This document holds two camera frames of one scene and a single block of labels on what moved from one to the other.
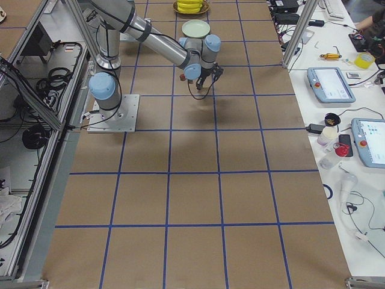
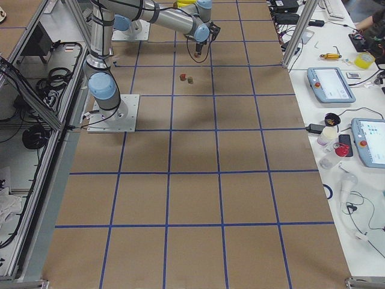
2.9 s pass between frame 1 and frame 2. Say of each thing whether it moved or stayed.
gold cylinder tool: stayed
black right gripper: moved
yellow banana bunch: stayed
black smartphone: stayed
